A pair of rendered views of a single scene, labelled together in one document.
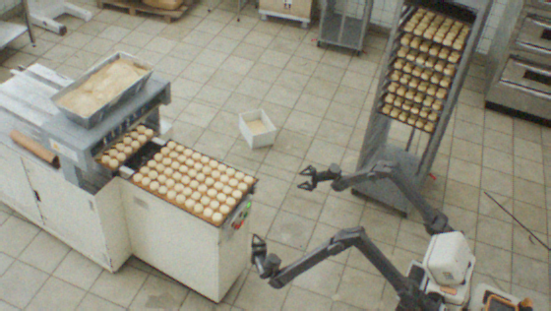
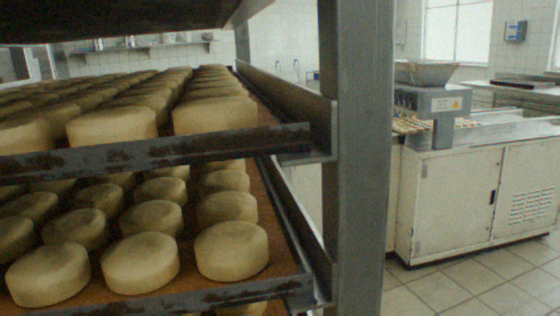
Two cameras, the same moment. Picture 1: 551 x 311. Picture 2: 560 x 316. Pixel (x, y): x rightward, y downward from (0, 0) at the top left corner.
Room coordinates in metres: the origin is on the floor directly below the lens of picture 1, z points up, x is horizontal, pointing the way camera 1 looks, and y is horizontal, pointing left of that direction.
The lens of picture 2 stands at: (3.42, -1.03, 1.45)
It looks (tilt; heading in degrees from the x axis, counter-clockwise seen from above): 19 degrees down; 144
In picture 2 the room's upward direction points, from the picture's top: 3 degrees counter-clockwise
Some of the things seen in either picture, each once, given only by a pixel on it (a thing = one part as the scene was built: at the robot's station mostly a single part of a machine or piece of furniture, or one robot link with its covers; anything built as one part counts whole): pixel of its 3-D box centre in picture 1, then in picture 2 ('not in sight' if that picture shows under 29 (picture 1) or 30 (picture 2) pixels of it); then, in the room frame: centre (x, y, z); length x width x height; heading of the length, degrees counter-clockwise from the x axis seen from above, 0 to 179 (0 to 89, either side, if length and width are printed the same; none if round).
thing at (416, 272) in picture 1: (417, 289); not in sight; (1.36, -0.76, 0.87); 0.28 x 0.16 x 0.22; 156
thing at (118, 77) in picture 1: (105, 88); not in sight; (2.14, 0.95, 1.28); 0.54 x 0.27 x 0.06; 156
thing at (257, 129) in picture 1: (256, 129); not in sight; (3.34, 0.18, 0.08); 0.30 x 0.22 x 0.16; 30
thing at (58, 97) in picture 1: (105, 92); (413, 71); (2.14, 0.95, 1.25); 0.56 x 0.29 x 0.14; 156
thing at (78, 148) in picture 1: (111, 125); (411, 109); (2.14, 0.95, 1.01); 0.72 x 0.33 x 0.34; 156
